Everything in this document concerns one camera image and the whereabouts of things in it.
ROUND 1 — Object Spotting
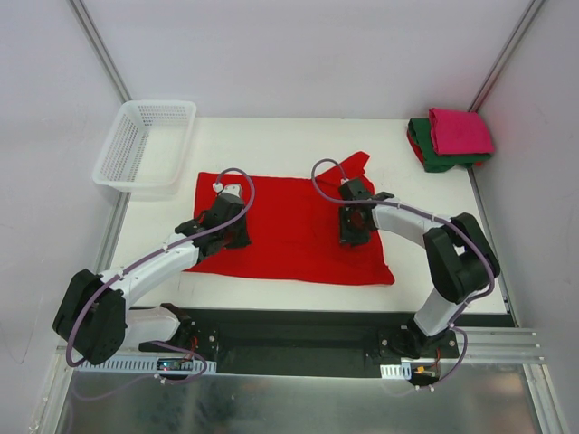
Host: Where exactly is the pink folded t-shirt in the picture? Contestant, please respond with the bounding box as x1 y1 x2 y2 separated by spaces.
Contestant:
429 108 495 156

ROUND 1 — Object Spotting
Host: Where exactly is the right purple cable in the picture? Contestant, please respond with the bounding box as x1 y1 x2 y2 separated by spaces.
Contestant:
310 157 497 394

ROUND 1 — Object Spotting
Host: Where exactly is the red t-shirt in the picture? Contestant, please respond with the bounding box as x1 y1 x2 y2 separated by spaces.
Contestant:
191 151 395 286
406 130 424 165

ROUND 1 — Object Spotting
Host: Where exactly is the red folded t-shirt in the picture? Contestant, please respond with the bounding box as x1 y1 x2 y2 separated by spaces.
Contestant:
406 130 424 165

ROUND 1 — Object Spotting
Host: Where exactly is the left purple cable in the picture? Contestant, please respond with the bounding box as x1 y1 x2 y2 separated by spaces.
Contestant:
65 168 256 401

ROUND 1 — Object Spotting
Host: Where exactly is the cable duct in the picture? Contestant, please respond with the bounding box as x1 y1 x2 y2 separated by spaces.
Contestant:
380 363 412 381
77 355 217 375

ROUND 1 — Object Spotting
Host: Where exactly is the green folded t-shirt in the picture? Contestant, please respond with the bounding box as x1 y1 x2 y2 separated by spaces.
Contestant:
407 118 492 173

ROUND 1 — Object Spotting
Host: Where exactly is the right cable duct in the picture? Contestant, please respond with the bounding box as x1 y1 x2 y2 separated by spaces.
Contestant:
380 363 412 381

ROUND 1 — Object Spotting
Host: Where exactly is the purple cable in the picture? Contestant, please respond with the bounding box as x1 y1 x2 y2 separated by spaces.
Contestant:
65 168 256 401
310 157 497 394

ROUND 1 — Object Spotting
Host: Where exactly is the left cable duct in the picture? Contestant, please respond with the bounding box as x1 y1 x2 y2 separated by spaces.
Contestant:
77 355 217 375

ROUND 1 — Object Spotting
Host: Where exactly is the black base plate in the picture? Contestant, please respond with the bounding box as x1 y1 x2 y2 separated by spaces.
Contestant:
167 308 411 378

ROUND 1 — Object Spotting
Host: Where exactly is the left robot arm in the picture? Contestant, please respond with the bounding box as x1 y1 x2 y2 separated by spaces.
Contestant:
52 184 250 365

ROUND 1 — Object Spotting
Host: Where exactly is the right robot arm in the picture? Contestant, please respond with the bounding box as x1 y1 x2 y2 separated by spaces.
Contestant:
338 178 500 359

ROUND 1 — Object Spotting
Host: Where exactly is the white plastic basket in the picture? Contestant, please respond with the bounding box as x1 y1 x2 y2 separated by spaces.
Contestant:
92 99 196 196

